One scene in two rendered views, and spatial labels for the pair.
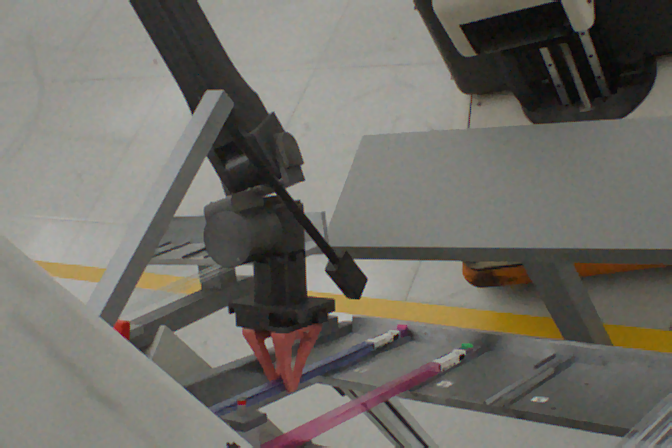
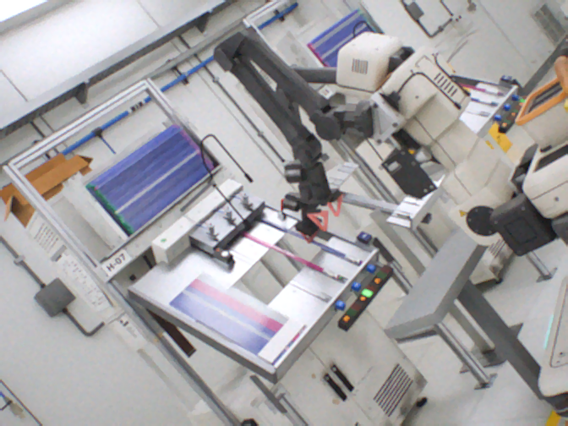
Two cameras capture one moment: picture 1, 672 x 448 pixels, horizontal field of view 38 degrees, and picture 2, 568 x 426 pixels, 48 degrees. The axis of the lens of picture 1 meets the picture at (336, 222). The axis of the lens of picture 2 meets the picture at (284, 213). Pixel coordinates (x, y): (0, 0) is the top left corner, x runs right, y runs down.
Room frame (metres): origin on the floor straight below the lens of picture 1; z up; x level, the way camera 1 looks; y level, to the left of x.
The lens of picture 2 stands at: (0.83, -2.44, 1.28)
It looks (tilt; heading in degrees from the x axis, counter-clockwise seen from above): 5 degrees down; 93
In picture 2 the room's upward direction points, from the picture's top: 40 degrees counter-clockwise
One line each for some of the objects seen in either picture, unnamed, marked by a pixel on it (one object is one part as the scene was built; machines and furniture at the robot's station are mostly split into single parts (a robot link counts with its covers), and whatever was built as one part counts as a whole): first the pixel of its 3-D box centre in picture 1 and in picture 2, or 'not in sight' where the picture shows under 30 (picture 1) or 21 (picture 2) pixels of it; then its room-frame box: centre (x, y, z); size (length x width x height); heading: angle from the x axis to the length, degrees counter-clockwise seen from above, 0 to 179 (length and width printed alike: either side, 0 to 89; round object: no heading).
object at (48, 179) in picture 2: not in sight; (68, 166); (0.06, 0.46, 1.82); 0.68 x 0.30 x 0.20; 39
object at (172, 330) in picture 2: not in sight; (166, 322); (0.01, 0.19, 1.03); 0.06 x 0.01 x 0.35; 39
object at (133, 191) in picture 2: not in sight; (150, 179); (0.33, 0.29, 1.52); 0.51 x 0.13 x 0.27; 39
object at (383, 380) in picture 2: not in sight; (310, 403); (0.21, 0.35, 0.31); 0.70 x 0.65 x 0.62; 39
